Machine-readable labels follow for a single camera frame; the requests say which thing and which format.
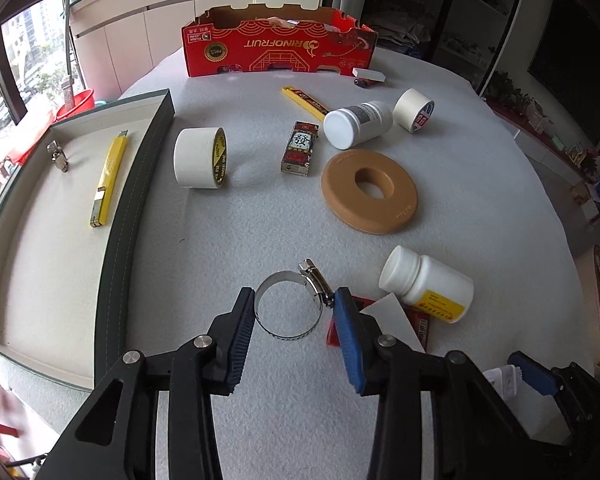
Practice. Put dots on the white cabinet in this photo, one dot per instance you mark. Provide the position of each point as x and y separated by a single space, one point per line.
125 40

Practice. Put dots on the white plug adapter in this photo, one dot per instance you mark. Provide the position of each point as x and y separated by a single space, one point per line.
502 382

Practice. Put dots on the large white tape roll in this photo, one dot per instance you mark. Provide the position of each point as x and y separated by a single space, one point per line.
192 157

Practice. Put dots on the dark shelf unit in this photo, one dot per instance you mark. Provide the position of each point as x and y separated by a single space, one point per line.
430 10

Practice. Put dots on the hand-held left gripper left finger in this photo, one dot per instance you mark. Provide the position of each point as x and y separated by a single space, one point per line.
242 332

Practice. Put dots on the small metal clip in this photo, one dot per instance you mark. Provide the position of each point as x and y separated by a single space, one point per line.
57 156

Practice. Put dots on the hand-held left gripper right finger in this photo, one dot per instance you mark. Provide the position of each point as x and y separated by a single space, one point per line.
347 340

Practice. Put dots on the white bottle with yellow label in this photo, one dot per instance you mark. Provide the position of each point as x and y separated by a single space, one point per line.
430 285

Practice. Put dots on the red cardboard box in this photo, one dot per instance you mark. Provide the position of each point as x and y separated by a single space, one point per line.
270 50

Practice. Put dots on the red black card box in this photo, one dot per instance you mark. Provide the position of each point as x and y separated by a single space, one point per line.
300 147

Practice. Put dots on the red printed box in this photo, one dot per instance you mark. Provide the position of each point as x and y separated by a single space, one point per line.
424 330

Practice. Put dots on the red basin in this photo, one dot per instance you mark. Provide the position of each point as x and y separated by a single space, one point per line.
77 102

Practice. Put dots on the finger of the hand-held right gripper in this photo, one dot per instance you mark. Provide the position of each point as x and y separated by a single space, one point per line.
532 372

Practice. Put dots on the small white box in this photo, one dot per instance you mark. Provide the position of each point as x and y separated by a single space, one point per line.
370 75

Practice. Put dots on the yellow utility knife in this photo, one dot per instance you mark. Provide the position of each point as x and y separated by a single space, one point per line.
107 175
305 102

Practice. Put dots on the silver white capped bottle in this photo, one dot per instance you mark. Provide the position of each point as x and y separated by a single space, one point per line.
362 120

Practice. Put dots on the small dark cylinder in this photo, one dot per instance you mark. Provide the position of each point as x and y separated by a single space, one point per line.
361 83

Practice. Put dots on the small cream tape roll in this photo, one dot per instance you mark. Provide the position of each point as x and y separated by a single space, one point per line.
407 107

